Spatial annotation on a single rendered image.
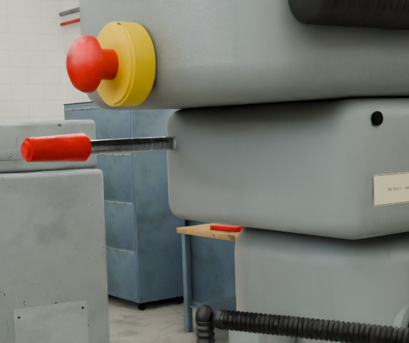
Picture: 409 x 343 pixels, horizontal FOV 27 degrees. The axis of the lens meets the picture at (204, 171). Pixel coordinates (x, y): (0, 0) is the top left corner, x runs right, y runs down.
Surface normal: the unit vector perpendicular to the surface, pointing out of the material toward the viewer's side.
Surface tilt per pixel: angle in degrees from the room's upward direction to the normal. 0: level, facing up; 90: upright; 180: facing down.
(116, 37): 90
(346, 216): 90
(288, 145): 90
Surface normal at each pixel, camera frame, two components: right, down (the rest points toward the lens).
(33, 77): 0.58, 0.02
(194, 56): -0.75, 0.06
